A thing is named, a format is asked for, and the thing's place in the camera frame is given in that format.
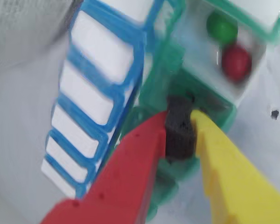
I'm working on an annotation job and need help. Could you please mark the green blue weekly pill organizer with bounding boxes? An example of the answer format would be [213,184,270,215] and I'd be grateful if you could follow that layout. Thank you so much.
[40,0,280,222]

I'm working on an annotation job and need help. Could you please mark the printed newspaper sheet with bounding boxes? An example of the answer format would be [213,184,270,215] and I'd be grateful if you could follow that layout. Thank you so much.
[0,0,81,67]

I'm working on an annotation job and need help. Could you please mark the green round pill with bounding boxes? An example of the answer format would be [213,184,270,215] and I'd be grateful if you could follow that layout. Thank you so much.
[206,13,238,44]

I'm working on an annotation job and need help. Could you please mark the pale grey tablecloth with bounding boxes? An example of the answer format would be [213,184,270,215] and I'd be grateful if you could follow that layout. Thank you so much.
[0,0,280,224]

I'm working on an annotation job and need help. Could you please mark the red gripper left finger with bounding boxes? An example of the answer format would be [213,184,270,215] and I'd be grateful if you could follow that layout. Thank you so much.
[39,94,198,224]

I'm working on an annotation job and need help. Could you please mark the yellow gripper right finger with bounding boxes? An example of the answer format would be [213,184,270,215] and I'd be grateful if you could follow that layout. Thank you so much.
[190,109,280,224]

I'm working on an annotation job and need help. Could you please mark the red round pill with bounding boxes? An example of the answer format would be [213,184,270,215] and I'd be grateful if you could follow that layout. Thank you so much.
[221,44,252,82]

